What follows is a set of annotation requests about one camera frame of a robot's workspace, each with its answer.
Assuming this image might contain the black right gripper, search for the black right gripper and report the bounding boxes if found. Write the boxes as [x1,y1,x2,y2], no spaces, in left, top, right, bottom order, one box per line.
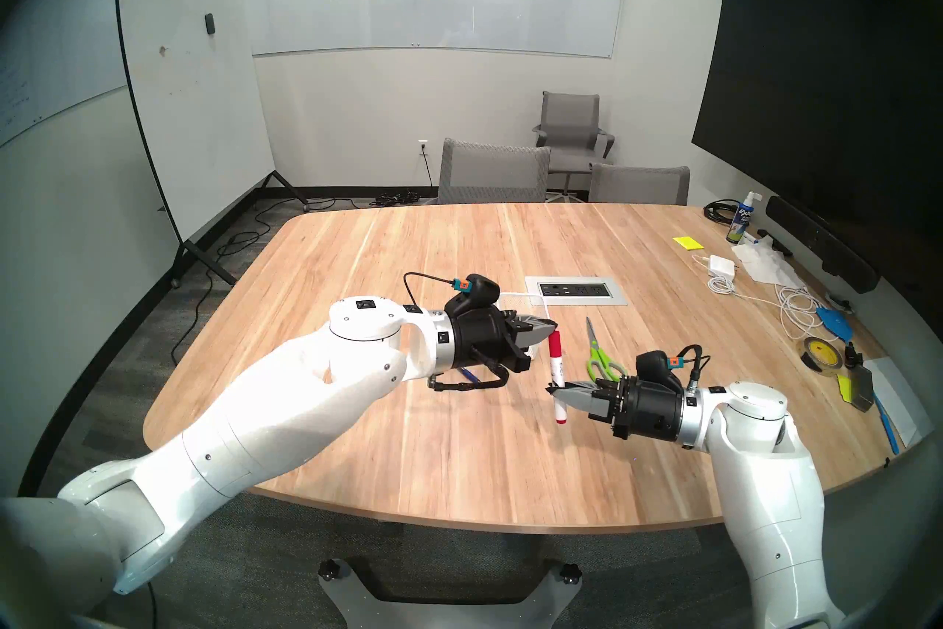
[550,375,686,444]

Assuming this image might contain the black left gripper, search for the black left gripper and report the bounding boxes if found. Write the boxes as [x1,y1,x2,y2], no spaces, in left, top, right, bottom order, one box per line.
[446,309,558,372]

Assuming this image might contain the red cap patterned marker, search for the red cap patterned marker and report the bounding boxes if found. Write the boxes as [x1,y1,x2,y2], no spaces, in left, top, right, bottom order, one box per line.
[546,331,569,425]

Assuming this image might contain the blue pen beside paper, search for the blue pen beside paper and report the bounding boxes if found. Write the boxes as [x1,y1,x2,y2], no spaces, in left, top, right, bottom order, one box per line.
[873,393,901,456]

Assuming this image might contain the silver table power outlet panel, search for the silver table power outlet panel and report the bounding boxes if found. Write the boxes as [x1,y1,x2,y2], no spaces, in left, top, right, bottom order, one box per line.
[525,276,629,307]

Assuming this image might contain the grey mesh table chair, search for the grey mesh table chair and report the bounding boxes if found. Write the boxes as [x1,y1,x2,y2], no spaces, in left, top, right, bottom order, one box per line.
[437,138,552,205]
[588,163,691,206]

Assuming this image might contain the white crumpled tissue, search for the white crumpled tissue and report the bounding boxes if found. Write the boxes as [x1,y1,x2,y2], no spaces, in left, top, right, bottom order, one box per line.
[731,241,807,289]

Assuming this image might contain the black yellow tape roll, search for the black yellow tape roll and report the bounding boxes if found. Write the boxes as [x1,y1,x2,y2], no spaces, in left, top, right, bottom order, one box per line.
[802,336,846,374]

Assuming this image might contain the grey office chair with armrests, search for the grey office chair with armrests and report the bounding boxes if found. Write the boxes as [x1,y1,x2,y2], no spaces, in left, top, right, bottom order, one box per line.
[532,91,616,202]

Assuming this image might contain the Expo cleaner spray bottle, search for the Expo cleaner spray bottle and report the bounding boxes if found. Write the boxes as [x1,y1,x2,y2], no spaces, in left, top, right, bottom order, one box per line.
[726,191,763,245]

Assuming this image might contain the blue flat object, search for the blue flat object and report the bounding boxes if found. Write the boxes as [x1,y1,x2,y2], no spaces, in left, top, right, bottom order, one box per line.
[816,307,857,342]

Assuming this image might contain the grey yellow eraser block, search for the grey yellow eraser block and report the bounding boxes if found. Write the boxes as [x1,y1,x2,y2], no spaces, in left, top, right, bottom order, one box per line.
[836,364,876,412]

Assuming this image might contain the black video sound bar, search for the black video sound bar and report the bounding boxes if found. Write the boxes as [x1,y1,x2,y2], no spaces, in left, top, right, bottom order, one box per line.
[765,195,881,294]

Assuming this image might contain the white paper sheet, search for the white paper sheet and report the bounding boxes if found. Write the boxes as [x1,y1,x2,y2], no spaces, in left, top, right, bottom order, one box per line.
[862,356,935,448]

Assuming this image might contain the mobile whiteboard on stand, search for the mobile whiteboard on stand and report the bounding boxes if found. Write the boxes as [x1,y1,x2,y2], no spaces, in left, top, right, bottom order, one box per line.
[114,0,310,289]

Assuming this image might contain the green handled scissors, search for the green handled scissors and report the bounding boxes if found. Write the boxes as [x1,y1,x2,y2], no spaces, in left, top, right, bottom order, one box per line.
[586,317,629,385]

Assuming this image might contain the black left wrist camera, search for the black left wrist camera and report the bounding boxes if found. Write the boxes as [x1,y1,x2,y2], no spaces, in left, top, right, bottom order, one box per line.
[460,274,502,311]

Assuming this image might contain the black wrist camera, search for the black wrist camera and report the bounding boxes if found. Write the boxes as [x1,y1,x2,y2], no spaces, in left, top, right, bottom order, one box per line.
[460,274,502,311]
[635,350,686,385]

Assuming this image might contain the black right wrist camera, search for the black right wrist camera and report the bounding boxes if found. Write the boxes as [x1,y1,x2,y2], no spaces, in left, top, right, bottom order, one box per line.
[635,350,686,385]

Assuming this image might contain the black left gripper cable loop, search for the black left gripper cable loop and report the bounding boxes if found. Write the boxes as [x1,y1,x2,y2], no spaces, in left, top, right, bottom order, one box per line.
[426,362,511,392]

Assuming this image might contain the black right camera cable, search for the black right camera cable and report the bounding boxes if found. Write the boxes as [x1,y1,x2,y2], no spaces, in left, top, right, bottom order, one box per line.
[678,344,712,385]

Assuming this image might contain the black camera cable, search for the black camera cable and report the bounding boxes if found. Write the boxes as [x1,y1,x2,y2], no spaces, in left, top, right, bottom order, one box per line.
[678,344,712,385]
[403,272,461,311]

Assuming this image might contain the black left camera cable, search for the black left camera cable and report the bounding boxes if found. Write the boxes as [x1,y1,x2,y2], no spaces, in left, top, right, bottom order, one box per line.
[403,272,461,311]

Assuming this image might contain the white charger cable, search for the white charger cable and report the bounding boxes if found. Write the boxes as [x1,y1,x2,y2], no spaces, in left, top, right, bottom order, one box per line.
[707,274,833,345]

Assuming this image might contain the large black wall screen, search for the large black wall screen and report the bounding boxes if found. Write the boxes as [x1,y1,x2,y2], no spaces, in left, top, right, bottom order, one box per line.
[691,0,943,245]

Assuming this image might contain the wall whiteboard with writing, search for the wall whiteboard with writing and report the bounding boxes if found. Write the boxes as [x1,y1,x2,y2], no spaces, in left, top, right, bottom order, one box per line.
[0,0,214,149]

